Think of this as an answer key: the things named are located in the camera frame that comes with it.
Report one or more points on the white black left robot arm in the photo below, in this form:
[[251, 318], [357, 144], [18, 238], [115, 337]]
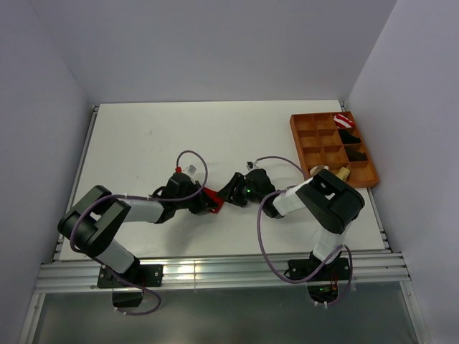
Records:
[[92, 223]]

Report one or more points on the red white striped rolled sock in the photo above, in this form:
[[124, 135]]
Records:
[[341, 121]]

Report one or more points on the brown striped sock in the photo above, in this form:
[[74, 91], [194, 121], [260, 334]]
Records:
[[316, 169]]

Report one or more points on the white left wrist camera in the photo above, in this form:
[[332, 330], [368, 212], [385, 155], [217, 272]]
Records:
[[190, 170]]

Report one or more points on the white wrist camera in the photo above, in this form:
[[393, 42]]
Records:
[[190, 170], [251, 165]]

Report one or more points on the dark brown rolled sock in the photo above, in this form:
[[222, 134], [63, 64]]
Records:
[[355, 153]]

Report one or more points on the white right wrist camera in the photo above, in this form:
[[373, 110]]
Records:
[[251, 165]]

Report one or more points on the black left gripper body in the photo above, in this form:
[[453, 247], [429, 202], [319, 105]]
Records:
[[196, 205]]

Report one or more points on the wooden compartment tray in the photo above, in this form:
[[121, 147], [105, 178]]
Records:
[[317, 142]]

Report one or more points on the aluminium frame rail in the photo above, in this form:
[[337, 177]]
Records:
[[211, 273]]

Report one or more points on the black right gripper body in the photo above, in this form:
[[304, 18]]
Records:
[[244, 193]]

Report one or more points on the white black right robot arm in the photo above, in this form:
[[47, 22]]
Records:
[[333, 203]]

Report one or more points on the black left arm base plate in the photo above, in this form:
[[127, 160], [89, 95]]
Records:
[[150, 276]]

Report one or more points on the yellow sock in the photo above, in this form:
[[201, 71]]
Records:
[[343, 173]]

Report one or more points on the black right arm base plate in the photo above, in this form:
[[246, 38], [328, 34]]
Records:
[[337, 270]]

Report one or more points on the black rolled sock upper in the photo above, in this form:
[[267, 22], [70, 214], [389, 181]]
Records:
[[347, 138]]

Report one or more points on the red sock with white pattern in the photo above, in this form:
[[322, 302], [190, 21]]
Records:
[[213, 196]]

